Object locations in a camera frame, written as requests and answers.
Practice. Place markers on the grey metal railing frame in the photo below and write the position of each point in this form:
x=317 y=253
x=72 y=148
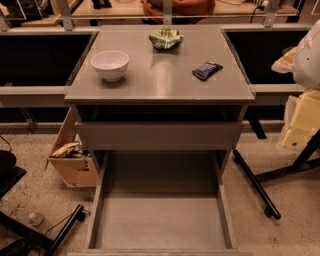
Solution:
x=233 y=15

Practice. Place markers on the wooden crate on floor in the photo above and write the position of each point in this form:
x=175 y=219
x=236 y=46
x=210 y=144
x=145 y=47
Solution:
x=74 y=171

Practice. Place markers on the open grey middle drawer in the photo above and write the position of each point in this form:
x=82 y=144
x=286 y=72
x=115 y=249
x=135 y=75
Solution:
x=160 y=204

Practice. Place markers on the blue rxbar blueberry wrapper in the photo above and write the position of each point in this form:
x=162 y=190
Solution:
x=206 y=70

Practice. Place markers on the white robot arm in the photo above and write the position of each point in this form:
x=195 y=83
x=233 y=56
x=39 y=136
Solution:
x=306 y=65

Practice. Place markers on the crumpled brown paper bag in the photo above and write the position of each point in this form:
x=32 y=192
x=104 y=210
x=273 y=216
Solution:
x=65 y=150

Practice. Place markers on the grey drawer cabinet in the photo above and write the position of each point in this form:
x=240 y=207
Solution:
x=159 y=85

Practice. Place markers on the black metal stand right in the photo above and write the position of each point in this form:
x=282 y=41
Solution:
x=302 y=163

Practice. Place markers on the brown leather bag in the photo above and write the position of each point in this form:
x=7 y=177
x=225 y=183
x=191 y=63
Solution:
x=190 y=10

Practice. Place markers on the black metal stand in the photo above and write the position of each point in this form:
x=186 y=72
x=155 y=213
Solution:
x=302 y=163
x=10 y=174

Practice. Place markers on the closed grey top drawer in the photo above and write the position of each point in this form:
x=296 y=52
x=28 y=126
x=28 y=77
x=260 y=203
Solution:
x=127 y=136

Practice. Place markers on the black metal stand left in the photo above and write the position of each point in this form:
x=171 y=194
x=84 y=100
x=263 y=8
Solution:
x=10 y=174

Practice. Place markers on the white ceramic bowl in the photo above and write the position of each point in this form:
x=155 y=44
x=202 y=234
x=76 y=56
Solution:
x=110 y=65

